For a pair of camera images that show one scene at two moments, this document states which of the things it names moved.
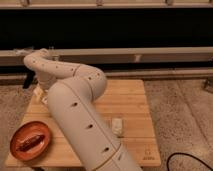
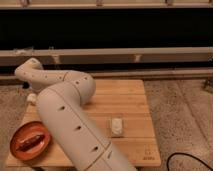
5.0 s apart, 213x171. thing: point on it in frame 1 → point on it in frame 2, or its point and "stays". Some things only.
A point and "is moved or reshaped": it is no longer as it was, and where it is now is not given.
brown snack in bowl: (30, 143) stays
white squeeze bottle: (41, 93) is moved or reshaped
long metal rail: (119, 55) stays
